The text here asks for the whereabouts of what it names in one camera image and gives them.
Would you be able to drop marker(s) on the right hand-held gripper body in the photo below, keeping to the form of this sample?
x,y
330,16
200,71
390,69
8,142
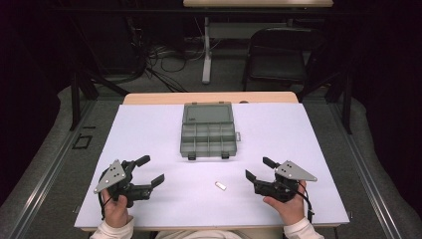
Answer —
x,y
292,172

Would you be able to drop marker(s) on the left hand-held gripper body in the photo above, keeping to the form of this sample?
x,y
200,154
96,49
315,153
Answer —
x,y
112,176

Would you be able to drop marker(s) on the small silver metal piece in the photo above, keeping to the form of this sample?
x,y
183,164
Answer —
x,y
220,186

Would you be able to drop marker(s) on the grey plastic compartment box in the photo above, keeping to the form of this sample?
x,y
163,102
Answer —
x,y
208,139

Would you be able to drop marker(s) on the person's right hand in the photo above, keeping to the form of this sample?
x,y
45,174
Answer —
x,y
292,210

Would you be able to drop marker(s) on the person's left hand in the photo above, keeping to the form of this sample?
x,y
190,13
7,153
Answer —
x,y
116,214

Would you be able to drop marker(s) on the white table mat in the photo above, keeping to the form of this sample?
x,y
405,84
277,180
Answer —
x,y
199,199

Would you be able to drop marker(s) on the wooden table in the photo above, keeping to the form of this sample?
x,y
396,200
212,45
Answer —
x,y
212,98

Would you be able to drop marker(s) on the black folding chair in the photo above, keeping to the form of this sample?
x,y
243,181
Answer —
x,y
277,66

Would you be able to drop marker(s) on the wooden desk with white leg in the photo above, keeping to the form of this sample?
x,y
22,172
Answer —
x,y
207,59

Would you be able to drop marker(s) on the grey metal floor rail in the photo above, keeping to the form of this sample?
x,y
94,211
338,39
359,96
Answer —
x,y
365,172
49,169

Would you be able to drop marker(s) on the black metal frame stand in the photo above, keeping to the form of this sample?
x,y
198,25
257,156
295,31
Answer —
x,y
346,103
75,99

